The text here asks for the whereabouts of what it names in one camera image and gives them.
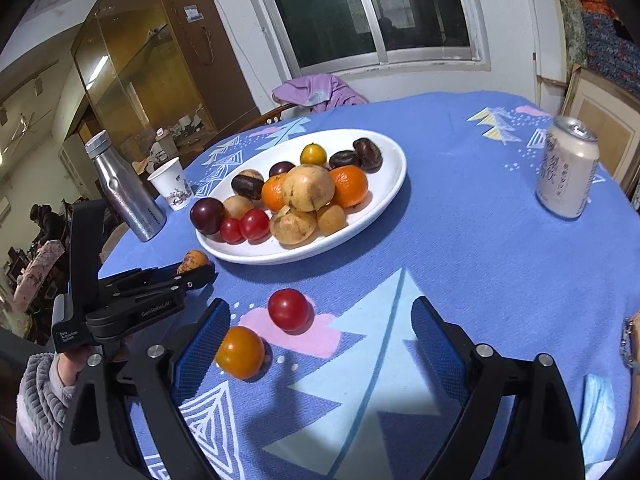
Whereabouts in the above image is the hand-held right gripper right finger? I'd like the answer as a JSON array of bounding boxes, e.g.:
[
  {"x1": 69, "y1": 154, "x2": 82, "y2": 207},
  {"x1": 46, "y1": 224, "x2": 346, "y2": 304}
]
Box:
[{"x1": 410, "y1": 296, "x2": 586, "y2": 480}]

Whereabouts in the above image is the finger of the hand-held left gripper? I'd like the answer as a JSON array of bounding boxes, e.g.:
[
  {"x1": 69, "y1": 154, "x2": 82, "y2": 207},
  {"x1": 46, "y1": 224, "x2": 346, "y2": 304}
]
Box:
[
  {"x1": 100, "y1": 266, "x2": 182, "y2": 294},
  {"x1": 112, "y1": 265, "x2": 218, "y2": 311}
]

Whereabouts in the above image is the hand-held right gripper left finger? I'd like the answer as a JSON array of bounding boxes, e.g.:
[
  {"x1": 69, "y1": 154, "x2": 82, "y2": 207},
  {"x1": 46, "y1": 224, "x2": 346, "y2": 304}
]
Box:
[{"x1": 55, "y1": 298, "x2": 232, "y2": 480}]

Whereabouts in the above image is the yellow cherry tomato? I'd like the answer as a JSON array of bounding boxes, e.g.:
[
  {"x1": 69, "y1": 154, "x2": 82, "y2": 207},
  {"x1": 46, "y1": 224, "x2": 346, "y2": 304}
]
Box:
[
  {"x1": 300, "y1": 143, "x2": 328, "y2": 166},
  {"x1": 215, "y1": 326, "x2": 266, "y2": 380}
]

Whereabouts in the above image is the red cherry tomato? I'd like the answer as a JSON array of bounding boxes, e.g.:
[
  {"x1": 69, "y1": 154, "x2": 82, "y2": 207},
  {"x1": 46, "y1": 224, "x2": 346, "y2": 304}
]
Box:
[
  {"x1": 268, "y1": 288, "x2": 310, "y2": 332},
  {"x1": 239, "y1": 208, "x2": 271, "y2": 242},
  {"x1": 220, "y1": 217, "x2": 244, "y2": 245}
]

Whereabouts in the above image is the dark brown water chestnut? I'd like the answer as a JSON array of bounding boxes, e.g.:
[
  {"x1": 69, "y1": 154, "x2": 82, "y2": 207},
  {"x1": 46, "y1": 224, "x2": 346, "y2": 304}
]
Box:
[
  {"x1": 328, "y1": 150, "x2": 360, "y2": 170},
  {"x1": 352, "y1": 138, "x2": 384, "y2": 169},
  {"x1": 231, "y1": 169, "x2": 265, "y2": 201}
]

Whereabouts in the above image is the orange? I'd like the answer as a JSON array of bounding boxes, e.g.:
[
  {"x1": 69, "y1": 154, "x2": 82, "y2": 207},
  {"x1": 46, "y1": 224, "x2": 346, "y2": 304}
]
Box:
[
  {"x1": 328, "y1": 165, "x2": 369, "y2": 209},
  {"x1": 261, "y1": 175, "x2": 288, "y2": 212}
]

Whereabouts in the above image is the large tan spotted fruit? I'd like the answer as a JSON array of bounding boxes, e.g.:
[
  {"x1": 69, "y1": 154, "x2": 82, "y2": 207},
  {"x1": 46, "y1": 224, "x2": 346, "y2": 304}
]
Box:
[{"x1": 281, "y1": 165, "x2": 336, "y2": 212}]

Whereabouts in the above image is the small tan round fruit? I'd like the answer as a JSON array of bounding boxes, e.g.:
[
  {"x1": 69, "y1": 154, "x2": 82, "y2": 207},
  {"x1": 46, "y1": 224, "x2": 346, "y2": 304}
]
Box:
[{"x1": 316, "y1": 203, "x2": 347, "y2": 236}]

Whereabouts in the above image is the white oval plate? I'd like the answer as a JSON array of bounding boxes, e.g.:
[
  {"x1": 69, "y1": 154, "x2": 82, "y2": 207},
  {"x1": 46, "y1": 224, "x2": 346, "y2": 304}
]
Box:
[{"x1": 194, "y1": 129, "x2": 407, "y2": 266}]

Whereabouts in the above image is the person's left forearm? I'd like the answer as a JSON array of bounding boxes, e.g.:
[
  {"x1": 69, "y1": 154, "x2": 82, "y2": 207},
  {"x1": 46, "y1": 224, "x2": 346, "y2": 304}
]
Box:
[{"x1": 15, "y1": 350, "x2": 96, "y2": 480}]

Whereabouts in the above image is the pink floral cloth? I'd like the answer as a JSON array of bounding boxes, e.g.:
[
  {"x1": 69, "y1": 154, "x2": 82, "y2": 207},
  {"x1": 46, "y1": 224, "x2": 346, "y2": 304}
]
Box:
[{"x1": 12, "y1": 240, "x2": 68, "y2": 316}]

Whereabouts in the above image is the silver metal bottle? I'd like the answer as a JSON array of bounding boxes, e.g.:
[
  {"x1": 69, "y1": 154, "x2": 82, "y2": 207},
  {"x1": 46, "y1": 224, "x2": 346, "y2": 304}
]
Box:
[{"x1": 84, "y1": 130, "x2": 167, "y2": 243}]

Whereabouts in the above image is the blue printed tablecloth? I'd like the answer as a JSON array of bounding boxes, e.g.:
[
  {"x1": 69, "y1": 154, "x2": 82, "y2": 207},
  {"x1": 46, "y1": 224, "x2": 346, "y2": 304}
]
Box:
[{"x1": 97, "y1": 91, "x2": 640, "y2": 480}]

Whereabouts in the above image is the white paper cup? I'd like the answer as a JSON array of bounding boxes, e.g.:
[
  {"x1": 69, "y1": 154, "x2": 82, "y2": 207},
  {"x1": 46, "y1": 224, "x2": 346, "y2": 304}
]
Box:
[{"x1": 148, "y1": 156, "x2": 193, "y2": 211}]

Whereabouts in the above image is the ceiling fan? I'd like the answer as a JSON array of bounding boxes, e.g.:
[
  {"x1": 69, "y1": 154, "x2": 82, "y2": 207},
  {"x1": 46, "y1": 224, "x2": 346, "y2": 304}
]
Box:
[{"x1": 5, "y1": 110, "x2": 41, "y2": 148}]

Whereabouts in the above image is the blue face mask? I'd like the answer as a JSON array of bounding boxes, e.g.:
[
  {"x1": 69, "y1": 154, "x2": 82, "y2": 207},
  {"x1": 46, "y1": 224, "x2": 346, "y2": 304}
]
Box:
[{"x1": 580, "y1": 374, "x2": 617, "y2": 466}]

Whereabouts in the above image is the wooden chair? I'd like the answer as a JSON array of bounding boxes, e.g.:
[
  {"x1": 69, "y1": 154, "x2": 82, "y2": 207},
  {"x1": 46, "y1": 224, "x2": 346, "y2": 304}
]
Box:
[{"x1": 220, "y1": 102, "x2": 301, "y2": 141}]

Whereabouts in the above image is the brown wallet with tassel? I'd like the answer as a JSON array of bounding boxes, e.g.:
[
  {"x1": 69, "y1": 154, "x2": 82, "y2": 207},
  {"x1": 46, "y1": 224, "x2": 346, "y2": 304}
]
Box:
[{"x1": 620, "y1": 310, "x2": 640, "y2": 461}]

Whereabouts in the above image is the wooden glass-door cabinet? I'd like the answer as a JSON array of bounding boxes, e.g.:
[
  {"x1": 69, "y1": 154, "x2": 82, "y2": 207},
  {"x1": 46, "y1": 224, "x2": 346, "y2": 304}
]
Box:
[{"x1": 70, "y1": 0, "x2": 261, "y2": 161}]

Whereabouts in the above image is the beige drink can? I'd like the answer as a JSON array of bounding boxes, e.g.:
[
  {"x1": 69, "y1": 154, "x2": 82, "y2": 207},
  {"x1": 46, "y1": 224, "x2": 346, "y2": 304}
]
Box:
[{"x1": 536, "y1": 115, "x2": 600, "y2": 219}]

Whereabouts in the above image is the purple garment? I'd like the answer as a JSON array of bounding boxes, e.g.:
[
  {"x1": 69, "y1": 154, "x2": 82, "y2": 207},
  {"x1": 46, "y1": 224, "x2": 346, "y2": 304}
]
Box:
[{"x1": 271, "y1": 74, "x2": 370, "y2": 113}]

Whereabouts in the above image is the sliding window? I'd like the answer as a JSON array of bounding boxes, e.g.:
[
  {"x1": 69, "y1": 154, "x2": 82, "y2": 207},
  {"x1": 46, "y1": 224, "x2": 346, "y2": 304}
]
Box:
[{"x1": 235, "y1": 0, "x2": 493, "y2": 78}]

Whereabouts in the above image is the white canvas board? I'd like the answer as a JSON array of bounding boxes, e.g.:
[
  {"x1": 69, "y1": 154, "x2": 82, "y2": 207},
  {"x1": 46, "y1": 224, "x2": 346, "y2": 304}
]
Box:
[{"x1": 527, "y1": 0, "x2": 571, "y2": 106}]

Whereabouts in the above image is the stack of patterned boxes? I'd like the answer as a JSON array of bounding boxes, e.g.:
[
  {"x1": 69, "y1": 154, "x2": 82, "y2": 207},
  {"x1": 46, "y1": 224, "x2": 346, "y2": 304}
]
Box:
[{"x1": 575, "y1": 0, "x2": 640, "y2": 86}]

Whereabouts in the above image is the green mottled board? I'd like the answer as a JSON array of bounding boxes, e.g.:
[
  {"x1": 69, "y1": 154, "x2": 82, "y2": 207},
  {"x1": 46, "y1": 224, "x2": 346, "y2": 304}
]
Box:
[{"x1": 550, "y1": 0, "x2": 588, "y2": 68}]

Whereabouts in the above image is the wooden picture frame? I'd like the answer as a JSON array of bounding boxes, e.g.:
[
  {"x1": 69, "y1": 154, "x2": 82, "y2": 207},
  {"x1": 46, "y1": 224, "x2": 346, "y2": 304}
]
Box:
[{"x1": 560, "y1": 65, "x2": 640, "y2": 191}]

